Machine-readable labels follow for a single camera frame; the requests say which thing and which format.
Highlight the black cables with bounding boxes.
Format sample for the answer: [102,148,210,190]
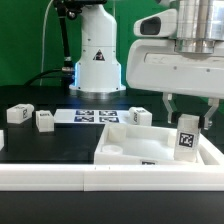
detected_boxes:
[23,66,76,87]

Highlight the white part left edge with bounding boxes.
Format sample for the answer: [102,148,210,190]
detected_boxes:
[0,130,4,151]

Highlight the white cable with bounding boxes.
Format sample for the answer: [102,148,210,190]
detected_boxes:
[39,0,56,87]

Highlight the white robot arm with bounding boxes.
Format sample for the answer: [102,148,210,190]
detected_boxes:
[53,0,224,129]

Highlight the white obstacle fence rail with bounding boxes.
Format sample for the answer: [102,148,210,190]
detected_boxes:
[0,133,224,192]

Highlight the white square tabletop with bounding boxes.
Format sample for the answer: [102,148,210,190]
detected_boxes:
[94,123,204,165]

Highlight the fiducial marker sheet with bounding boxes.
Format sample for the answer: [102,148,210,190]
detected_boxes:
[54,109,130,124]

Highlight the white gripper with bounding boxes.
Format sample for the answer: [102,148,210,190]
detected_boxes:
[126,39,224,130]

